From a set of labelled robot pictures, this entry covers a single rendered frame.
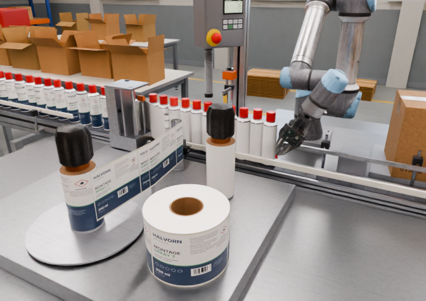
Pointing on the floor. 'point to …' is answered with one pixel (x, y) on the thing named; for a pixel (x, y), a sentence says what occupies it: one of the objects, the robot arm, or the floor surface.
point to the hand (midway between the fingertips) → (279, 151)
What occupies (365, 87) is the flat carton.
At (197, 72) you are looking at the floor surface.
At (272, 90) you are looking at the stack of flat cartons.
